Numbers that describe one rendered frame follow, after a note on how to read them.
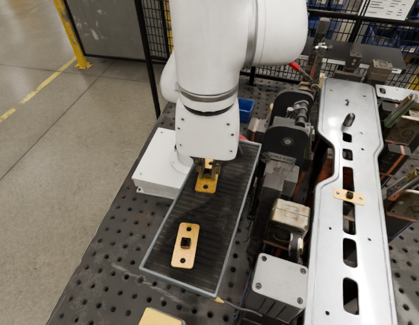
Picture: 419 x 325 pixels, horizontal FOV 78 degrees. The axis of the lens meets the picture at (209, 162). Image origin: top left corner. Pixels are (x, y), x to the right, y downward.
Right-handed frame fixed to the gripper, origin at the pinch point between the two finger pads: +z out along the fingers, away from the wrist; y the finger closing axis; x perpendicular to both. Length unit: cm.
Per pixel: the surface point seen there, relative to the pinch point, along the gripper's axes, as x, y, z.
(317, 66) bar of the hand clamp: 63, 30, 10
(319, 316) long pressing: -16.0, 26.2, 24.0
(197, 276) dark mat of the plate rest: -17.5, 1.1, 8.0
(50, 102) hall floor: 166, -199, 124
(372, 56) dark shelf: 101, 63, 21
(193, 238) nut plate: -11.0, -0.9, 7.7
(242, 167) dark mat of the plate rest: 7.9, 6.6, 8.0
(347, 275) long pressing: -6.4, 33.4, 24.0
